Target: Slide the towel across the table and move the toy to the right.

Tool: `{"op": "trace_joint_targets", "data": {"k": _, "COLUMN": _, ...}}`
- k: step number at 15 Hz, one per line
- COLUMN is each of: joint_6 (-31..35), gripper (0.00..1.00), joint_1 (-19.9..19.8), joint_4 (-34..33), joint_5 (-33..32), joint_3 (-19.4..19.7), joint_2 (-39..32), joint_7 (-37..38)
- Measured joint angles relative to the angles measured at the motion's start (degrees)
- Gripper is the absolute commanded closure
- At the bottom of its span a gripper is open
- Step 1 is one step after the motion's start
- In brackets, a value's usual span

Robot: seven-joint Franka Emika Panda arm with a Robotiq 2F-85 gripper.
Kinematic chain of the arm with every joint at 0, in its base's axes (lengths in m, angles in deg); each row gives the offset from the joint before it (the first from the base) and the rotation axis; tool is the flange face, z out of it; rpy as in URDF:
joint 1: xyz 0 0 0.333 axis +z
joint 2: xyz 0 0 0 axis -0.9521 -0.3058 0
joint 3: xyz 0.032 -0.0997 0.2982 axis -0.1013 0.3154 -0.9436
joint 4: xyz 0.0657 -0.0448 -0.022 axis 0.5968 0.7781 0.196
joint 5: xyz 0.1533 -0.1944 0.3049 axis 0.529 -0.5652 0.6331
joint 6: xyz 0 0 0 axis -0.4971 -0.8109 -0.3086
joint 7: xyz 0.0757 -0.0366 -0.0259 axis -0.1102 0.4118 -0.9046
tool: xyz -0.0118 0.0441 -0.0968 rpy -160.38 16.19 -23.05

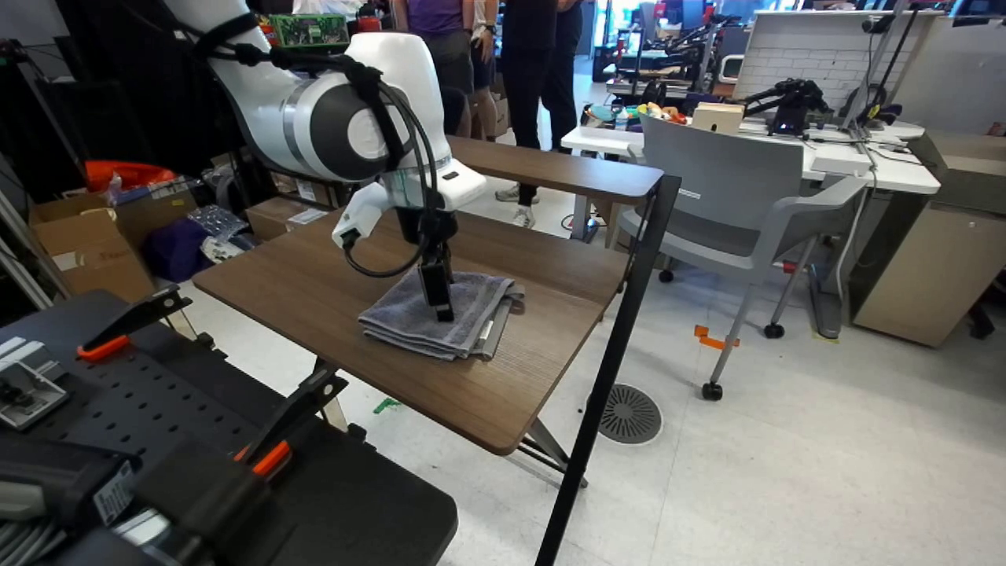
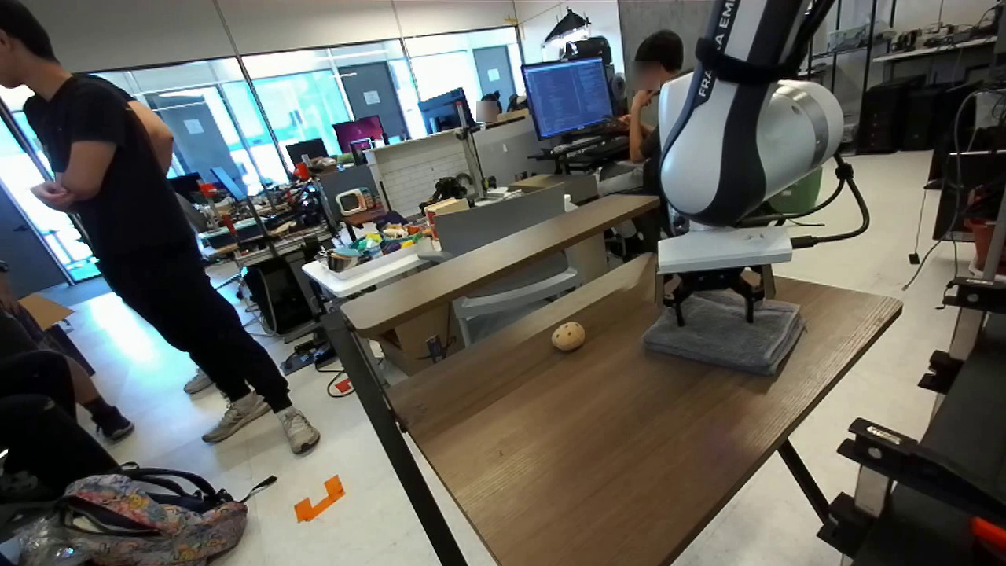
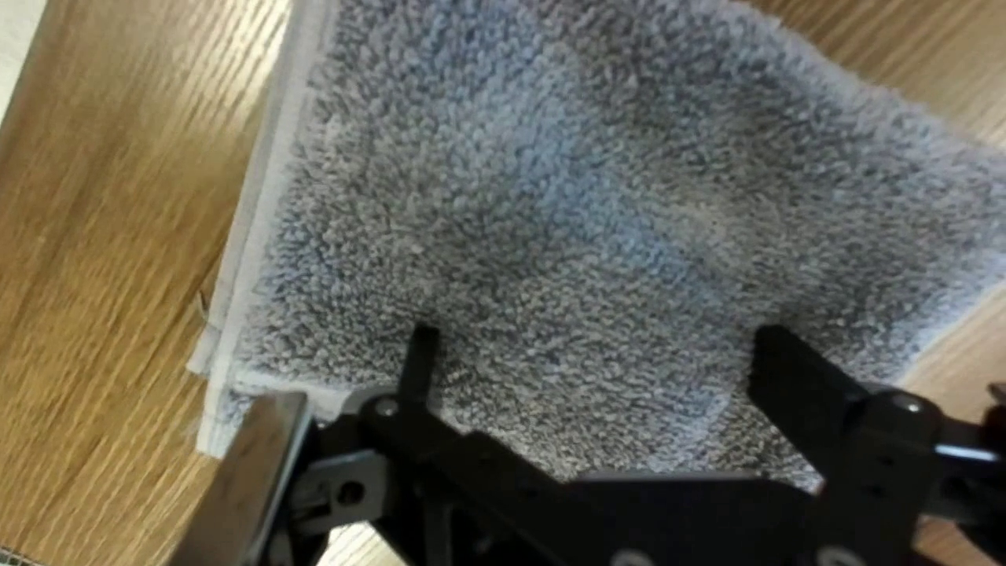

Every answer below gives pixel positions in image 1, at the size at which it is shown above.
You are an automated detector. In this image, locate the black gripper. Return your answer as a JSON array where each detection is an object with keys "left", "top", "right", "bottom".
[{"left": 394, "top": 202, "right": 464, "bottom": 324}]

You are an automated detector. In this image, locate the grey towel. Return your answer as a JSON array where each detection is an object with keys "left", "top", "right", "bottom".
[{"left": 355, "top": 267, "right": 530, "bottom": 363}]

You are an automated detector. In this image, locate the brown wooden side desk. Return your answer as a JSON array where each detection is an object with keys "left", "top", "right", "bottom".
[{"left": 447, "top": 134, "right": 669, "bottom": 205}]

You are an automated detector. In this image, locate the person in white shirt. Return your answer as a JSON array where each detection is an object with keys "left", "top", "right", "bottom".
[{"left": 468, "top": 0, "right": 509, "bottom": 143}]

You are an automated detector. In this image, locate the round floor drain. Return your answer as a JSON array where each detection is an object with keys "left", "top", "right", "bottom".
[{"left": 597, "top": 380, "right": 667, "bottom": 447}]

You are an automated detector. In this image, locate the black perforated work table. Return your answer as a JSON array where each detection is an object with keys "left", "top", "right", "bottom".
[{"left": 0, "top": 288, "right": 464, "bottom": 566}]

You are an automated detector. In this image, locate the person in black t-shirt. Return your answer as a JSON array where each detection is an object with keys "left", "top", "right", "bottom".
[{"left": 501, "top": 0, "right": 586, "bottom": 229}]

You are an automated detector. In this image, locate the dark purple bag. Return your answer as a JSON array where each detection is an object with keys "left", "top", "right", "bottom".
[{"left": 140, "top": 215, "right": 216, "bottom": 282}]

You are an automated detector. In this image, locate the orange floor tape marker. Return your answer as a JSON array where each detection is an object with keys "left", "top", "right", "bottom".
[{"left": 692, "top": 321, "right": 742, "bottom": 354}]

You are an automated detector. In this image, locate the person in purple shirt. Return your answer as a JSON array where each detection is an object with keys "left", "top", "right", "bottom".
[{"left": 386, "top": 0, "right": 481, "bottom": 137}]

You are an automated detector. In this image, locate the green circuit board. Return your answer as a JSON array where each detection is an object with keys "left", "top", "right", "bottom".
[{"left": 263, "top": 8, "right": 351, "bottom": 49}]

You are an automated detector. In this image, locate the grey office chair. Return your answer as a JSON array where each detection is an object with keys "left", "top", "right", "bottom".
[{"left": 626, "top": 116, "right": 879, "bottom": 406}]

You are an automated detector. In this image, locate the cluttered black workbench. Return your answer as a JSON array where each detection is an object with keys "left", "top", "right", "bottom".
[{"left": 594, "top": 0, "right": 753, "bottom": 106}]

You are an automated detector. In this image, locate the small cardboard box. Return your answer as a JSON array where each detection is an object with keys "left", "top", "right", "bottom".
[{"left": 689, "top": 101, "right": 749, "bottom": 134}]

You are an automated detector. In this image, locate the orange plastic object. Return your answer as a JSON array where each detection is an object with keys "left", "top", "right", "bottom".
[{"left": 80, "top": 157, "right": 181, "bottom": 195}]

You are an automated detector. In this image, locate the large open cardboard box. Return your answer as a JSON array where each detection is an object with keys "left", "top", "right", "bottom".
[{"left": 29, "top": 202, "right": 160, "bottom": 308}]

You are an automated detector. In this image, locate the black desk equipment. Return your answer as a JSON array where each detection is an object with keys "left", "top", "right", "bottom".
[{"left": 738, "top": 76, "right": 841, "bottom": 140}]

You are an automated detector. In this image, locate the small framed black plate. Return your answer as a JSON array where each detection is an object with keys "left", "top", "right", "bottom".
[{"left": 0, "top": 357, "right": 72, "bottom": 434}]

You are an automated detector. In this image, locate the white cluttered desk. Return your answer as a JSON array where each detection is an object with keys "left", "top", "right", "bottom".
[{"left": 561, "top": 106, "right": 945, "bottom": 244}]

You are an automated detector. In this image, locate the grey desk partition panel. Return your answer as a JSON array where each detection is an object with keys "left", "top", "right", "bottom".
[{"left": 733, "top": 8, "right": 959, "bottom": 116}]

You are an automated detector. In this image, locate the beige desk cabinet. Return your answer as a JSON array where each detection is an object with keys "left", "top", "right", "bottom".
[{"left": 848, "top": 131, "right": 1006, "bottom": 353}]

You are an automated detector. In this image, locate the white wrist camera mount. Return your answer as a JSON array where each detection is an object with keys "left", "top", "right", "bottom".
[{"left": 329, "top": 181, "right": 397, "bottom": 251}]

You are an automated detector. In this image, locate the black metal table frame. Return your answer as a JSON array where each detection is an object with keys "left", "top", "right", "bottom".
[{"left": 516, "top": 168, "right": 685, "bottom": 566}]

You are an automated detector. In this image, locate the black clamp orange handle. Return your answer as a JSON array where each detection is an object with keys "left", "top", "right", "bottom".
[
  {"left": 72, "top": 285, "right": 196, "bottom": 367},
  {"left": 167, "top": 361, "right": 351, "bottom": 566}
]

